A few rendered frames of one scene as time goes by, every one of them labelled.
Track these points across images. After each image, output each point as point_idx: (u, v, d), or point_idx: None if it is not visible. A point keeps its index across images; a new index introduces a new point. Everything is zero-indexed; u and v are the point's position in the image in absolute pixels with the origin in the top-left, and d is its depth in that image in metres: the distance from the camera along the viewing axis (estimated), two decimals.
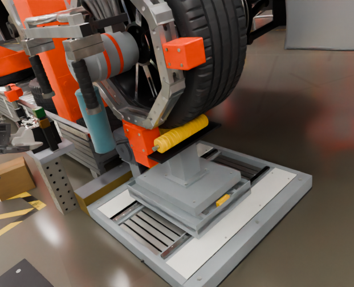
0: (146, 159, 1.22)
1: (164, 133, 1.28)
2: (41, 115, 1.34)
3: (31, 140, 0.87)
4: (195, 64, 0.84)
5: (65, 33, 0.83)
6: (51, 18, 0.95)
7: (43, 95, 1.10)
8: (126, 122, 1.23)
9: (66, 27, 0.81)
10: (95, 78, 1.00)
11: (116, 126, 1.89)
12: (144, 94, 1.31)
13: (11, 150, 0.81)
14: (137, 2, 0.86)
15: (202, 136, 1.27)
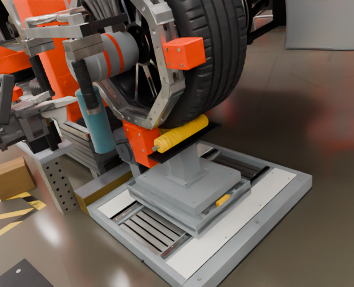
0: (146, 159, 1.22)
1: (164, 133, 1.28)
2: None
3: None
4: (195, 64, 0.84)
5: (65, 33, 0.83)
6: (51, 18, 0.95)
7: None
8: (126, 122, 1.23)
9: (66, 27, 0.81)
10: (95, 78, 1.00)
11: (116, 126, 1.89)
12: (144, 94, 1.31)
13: None
14: (137, 2, 0.86)
15: (202, 136, 1.27)
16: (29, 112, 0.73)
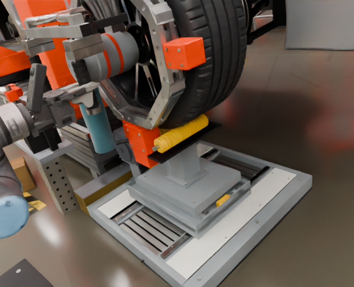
0: (146, 159, 1.22)
1: (164, 133, 1.28)
2: None
3: None
4: (195, 64, 0.84)
5: (65, 33, 0.83)
6: (51, 18, 0.95)
7: None
8: (126, 122, 1.23)
9: (66, 27, 0.81)
10: (95, 78, 1.00)
11: (116, 126, 1.89)
12: (144, 94, 1.31)
13: None
14: (137, 2, 0.86)
15: (202, 136, 1.27)
16: (66, 98, 0.78)
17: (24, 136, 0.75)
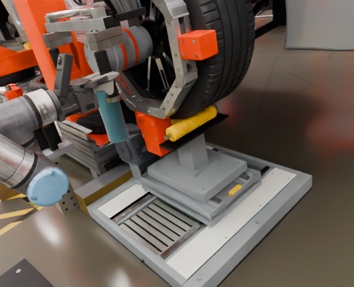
0: (158, 148, 1.29)
1: (174, 123, 1.34)
2: None
3: None
4: (208, 54, 0.90)
5: (88, 26, 0.90)
6: (72, 12, 1.01)
7: None
8: (138, 113, 1.30)
9: (90, 20, 0.87)
10: (112, 70, 1.06)
11: None
12: (155, 86, 1.38)
13: None
14: None
15: (211, 126, 1.34)
16: (90, 85, 0.84)
17: (52, 121, 0.81)
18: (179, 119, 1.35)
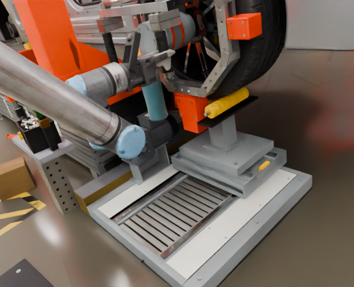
0: (196, 126, 1.41)
1: (210, 103, 1.46)
2: (41, 115, 1.34)
3: None
4: (254, 35, 1.02)
5: (149, 9, 1.02)
6: None
7: None
8: (178, 94, 1.42)
9: (151, 3, 0.99)
10: None
11: None
12: (191, 70, 1.50)
13: None
14: None
15: (243, 106, 1.46)
16: (154, 60, 0.96)
17: (123, 90, 0.93)
18: (213, 99, 1.47)
